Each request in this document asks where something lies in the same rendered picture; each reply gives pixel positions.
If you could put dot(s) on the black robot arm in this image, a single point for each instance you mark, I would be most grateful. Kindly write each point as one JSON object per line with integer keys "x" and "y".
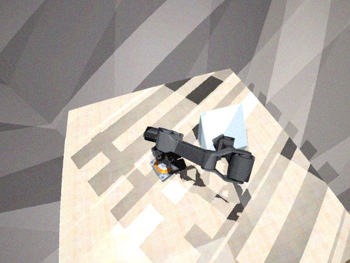
{"x": 240, "y": 162}

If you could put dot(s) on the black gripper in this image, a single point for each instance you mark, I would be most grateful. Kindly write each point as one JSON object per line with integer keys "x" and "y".
{"x": 177, "y": 165}

